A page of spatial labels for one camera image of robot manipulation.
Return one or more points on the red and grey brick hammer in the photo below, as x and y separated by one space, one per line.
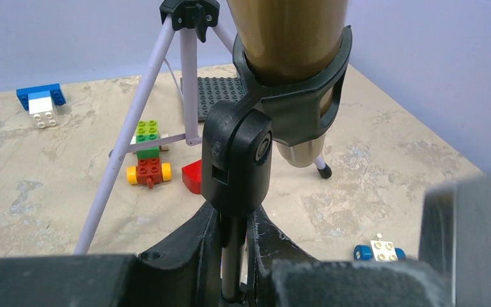
191 176

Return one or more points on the blue and white bricks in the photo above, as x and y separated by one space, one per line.
41 102

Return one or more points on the white brick car blue wheels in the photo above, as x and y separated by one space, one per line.
379 250

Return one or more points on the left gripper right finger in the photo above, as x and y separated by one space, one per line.
282 274

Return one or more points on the red brick yellow wheels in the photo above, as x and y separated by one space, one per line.
149 172

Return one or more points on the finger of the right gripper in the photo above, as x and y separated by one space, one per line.
455 238

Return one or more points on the lilac music stand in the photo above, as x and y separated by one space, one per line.
130 219

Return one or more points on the dark grey building baseplate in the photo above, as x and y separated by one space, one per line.
211 90

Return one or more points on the gold microphone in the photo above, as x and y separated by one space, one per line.
286 42

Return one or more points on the green brick toy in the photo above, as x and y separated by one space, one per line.
148 130

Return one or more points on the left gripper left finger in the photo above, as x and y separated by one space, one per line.
180 270

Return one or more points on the black microphone stand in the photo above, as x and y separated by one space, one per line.
237 149

